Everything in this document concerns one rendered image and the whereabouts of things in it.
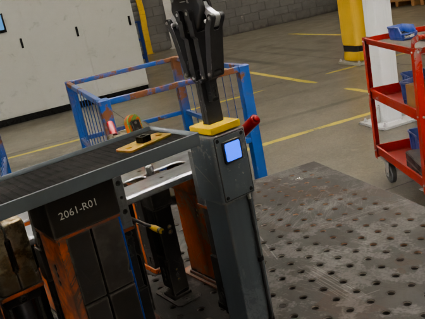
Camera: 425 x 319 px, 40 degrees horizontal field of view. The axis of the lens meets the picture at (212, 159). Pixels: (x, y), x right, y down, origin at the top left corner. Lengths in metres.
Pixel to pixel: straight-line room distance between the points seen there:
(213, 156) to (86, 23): 8.08
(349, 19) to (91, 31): 3.71
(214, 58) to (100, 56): 8.11
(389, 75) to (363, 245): 3.56
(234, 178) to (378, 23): 3.99
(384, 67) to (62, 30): 5.30
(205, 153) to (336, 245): 0.65
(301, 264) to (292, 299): 0.15
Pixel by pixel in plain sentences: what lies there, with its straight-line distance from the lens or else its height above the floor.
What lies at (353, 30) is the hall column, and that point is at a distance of 8.01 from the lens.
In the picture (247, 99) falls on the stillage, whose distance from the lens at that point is 3.04.
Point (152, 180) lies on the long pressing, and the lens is 1.22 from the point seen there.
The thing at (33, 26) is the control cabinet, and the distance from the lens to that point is 8.85.
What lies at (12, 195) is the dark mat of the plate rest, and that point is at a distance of 0.77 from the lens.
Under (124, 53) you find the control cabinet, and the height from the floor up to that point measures 0.64.
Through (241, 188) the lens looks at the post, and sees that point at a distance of 0.94.
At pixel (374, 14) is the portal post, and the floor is 0.91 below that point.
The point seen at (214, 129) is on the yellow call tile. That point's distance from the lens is 0.90.
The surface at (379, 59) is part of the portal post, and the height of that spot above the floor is 0.55.
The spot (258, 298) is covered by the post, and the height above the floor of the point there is 0.84.
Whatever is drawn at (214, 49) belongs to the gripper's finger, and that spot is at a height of 1.27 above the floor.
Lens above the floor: 1.36
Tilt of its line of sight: 16 degrees down
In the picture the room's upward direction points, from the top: 11 degrees counter-clockwise
